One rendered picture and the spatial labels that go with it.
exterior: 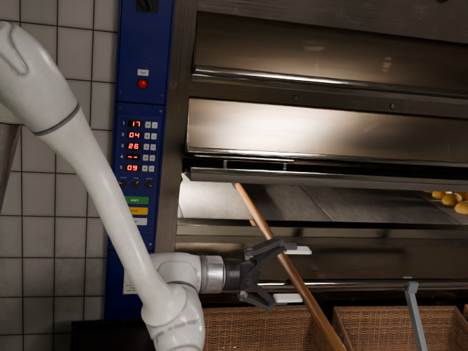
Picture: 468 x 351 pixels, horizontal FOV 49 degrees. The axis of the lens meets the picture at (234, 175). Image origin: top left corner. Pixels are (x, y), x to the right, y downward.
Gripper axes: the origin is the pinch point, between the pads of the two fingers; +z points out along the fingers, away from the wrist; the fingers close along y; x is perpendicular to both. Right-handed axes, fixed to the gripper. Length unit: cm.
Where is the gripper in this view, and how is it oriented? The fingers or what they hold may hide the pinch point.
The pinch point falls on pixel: (301, 274)
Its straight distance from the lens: 132.4
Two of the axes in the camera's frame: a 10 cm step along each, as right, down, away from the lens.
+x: 2.1, 3.3, -9.2
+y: -1.2, 9.4, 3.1
